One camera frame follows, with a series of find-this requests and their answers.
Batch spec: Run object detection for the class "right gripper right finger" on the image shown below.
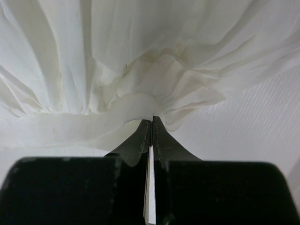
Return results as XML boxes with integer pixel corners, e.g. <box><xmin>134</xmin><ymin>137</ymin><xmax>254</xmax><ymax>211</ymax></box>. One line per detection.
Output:
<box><xmin>152</xmin><ymin>117</ymin><xmax>300</xmax><ymax>225</ymax></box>

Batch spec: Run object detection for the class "white pleated skirt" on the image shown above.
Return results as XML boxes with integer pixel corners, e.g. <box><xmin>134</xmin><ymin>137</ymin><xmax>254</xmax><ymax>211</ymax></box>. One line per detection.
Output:
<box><xmin>0</xmin><ymin>0</ymin><xmax>300</xmax><ymax>225</ymax></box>

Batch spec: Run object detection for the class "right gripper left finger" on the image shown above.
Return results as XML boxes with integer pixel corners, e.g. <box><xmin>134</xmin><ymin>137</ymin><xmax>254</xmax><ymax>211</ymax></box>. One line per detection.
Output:
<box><xmin>0</xmin><ymin>120</ymin><xmax>151</xmax><ymax>225</ymax></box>

